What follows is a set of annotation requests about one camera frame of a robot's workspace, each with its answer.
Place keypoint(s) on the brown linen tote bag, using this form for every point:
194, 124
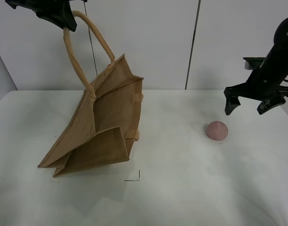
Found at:
105, 123

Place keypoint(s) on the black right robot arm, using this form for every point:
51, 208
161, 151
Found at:
277, 58

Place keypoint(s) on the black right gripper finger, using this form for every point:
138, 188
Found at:
231, 103
270, 103

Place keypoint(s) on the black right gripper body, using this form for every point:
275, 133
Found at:
261, 85

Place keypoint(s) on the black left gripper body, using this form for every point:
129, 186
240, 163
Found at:
57, 12

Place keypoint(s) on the pink peach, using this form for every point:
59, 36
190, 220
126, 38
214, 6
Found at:
216, 130

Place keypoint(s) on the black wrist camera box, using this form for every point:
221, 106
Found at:
252, 63

